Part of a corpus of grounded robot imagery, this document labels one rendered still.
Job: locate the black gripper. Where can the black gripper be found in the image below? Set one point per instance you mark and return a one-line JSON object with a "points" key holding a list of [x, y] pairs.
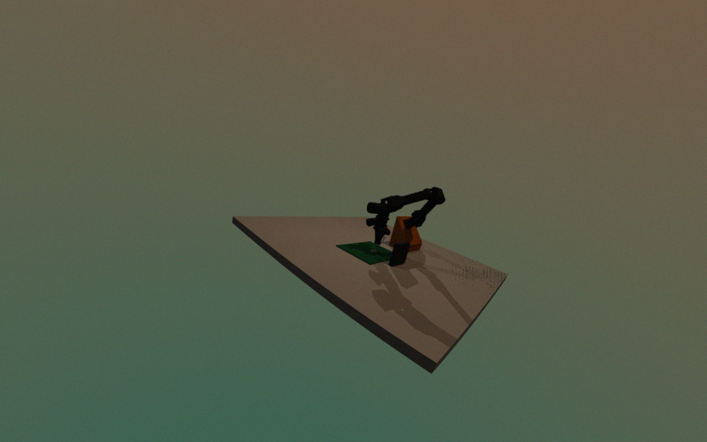
{"points": [[381, 230]]}

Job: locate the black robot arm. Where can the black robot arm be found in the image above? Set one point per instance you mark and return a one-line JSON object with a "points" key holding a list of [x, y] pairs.
{"points": [[433, 195]]}

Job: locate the green circuit board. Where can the green circuit board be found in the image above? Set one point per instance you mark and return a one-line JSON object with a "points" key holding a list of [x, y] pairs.
{"points": [[367, 252]]}

